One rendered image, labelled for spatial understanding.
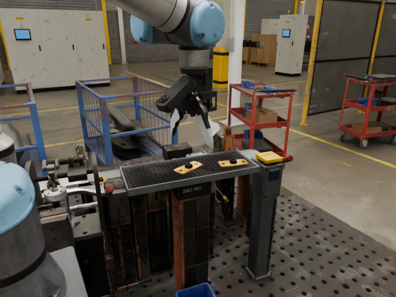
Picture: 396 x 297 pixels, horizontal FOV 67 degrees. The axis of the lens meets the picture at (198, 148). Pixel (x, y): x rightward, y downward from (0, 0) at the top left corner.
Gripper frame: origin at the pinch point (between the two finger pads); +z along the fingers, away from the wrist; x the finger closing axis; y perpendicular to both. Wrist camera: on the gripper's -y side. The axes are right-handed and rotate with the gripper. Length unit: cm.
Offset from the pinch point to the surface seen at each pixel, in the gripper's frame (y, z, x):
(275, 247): 39, 53, -9
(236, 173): 6.8, 7.6, -11.4
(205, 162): 6.1, 7.3, -0.8
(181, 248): -5.5, 30.8, -2.0
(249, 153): 53, 23, 15
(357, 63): 552, 27, 124
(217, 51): 575, 23, 474
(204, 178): -1.7, 7.4, -7.4
